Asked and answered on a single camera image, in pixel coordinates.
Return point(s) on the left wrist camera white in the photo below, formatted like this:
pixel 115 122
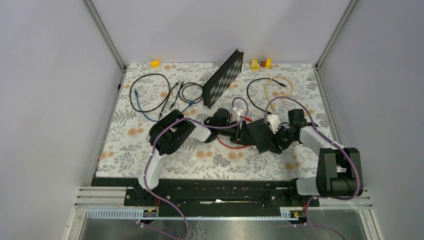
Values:
pixel 238 113

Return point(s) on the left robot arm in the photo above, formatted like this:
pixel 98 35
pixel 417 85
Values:
pixel 169 134

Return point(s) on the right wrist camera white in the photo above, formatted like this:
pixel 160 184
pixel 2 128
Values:
pixel 273 122

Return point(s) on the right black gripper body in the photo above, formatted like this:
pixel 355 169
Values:
pixel 282 138

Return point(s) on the black network switch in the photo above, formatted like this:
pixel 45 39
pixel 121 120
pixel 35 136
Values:
pixel 259 133

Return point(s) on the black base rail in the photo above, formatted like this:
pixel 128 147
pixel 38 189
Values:
pixel 227 198

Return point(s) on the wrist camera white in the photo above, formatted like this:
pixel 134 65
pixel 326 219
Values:
pixel 273 122
pixel 238 113

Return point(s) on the yellow toy block left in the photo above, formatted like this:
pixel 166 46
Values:
pixel 155 63

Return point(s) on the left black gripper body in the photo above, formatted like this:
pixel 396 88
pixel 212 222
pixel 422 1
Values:
pixel 231 132

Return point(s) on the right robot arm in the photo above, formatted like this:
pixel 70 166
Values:
pixel 338 173

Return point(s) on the white network switch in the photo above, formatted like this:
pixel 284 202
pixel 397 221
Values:
pixel 238 105

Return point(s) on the checkerboard calibration board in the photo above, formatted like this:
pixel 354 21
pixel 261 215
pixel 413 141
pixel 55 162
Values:
pixel 220 81

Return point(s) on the yellow patterned toy block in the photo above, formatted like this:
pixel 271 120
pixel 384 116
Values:
pixel 255 65

